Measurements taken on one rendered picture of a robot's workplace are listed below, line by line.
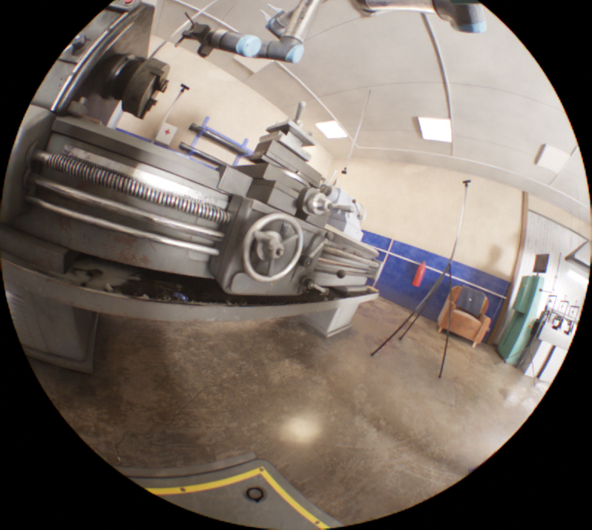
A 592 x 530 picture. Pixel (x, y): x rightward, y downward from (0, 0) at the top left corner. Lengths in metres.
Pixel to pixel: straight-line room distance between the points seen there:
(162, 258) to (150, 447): 0.67
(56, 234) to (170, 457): 0.75
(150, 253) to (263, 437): 0.78
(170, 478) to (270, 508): 0.17
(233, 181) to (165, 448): 0.94
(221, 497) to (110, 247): 0.67
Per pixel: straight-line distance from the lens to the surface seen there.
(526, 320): 3.97
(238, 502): 0.45
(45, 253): 0.73
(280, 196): 0.56
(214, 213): 0.56
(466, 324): 3.73
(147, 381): 0.92
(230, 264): 0.54
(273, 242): 0.38
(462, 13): 0.85
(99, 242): 0.68
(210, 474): 0.45
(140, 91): 0.81
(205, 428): 0.83
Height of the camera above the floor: 0.76
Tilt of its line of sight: 2 degrees down
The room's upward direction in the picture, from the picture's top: 21 degrees clockwise
